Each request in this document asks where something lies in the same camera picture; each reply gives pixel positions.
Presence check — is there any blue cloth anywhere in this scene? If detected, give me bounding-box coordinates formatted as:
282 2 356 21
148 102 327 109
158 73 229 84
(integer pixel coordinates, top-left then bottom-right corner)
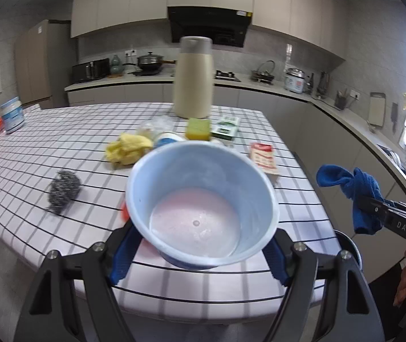
316 164 385 235

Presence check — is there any light blue plastic bowl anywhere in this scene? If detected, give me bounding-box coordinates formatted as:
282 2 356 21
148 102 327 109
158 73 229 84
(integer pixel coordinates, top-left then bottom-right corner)
125 141 279 269

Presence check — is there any steel wool scrubber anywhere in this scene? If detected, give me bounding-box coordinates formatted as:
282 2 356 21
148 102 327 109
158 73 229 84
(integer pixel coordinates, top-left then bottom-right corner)
48 170 81 215

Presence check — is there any yellow cloth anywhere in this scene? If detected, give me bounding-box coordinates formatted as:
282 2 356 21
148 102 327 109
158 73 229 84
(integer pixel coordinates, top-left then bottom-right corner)
105 133 153 165

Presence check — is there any red white small packet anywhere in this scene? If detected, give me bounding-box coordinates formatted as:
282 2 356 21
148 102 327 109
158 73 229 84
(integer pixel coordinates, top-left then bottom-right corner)
249 143 279 178

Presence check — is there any blue white paper cup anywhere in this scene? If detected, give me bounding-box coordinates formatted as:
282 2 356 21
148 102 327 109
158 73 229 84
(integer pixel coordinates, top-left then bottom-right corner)
153 131 187 148

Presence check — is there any clear plastic bag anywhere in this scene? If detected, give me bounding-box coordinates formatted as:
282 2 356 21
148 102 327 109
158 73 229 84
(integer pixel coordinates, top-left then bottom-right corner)
136 115 174 141

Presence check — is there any yellow green sponge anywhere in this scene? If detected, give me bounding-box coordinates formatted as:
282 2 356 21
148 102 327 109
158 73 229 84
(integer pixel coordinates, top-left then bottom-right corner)
185 118 211 141

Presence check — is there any green white carton box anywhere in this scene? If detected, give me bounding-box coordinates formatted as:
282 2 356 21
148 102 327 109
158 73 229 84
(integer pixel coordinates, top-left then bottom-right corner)
211 116 241 141

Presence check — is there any white cutting board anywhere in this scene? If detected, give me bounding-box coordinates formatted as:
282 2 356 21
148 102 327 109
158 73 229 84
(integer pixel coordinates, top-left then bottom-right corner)
368 92 386 127

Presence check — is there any beige thermos jug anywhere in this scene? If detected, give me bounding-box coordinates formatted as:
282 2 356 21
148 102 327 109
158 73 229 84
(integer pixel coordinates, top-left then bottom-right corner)
173 36 215 119

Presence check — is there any teal ceramic vase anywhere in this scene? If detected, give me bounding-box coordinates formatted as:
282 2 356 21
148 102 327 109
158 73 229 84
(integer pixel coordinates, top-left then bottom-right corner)
110 54 123 76

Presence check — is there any white rice cooker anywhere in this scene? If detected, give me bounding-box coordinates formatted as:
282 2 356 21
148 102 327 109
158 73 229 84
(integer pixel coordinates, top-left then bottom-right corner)
284 68 305 93

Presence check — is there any black microwave oven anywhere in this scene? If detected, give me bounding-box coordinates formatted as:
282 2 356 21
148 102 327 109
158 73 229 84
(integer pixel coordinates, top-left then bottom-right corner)
72 58 110 83

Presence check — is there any white blue lidded jar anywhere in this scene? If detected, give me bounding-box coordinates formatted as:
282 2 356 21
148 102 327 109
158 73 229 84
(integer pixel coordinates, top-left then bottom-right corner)
0 97 25 134

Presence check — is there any black lidded wok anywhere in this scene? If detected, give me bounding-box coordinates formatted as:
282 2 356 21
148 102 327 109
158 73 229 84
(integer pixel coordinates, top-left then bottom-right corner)
137 51 176 72

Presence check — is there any brown refrigerator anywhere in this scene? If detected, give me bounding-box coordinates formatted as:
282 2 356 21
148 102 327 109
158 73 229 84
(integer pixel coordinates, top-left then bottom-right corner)
14 19 77 109

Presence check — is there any black range hood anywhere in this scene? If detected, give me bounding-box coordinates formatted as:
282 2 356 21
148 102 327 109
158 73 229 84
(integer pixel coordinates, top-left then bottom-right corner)
167 6 253 47

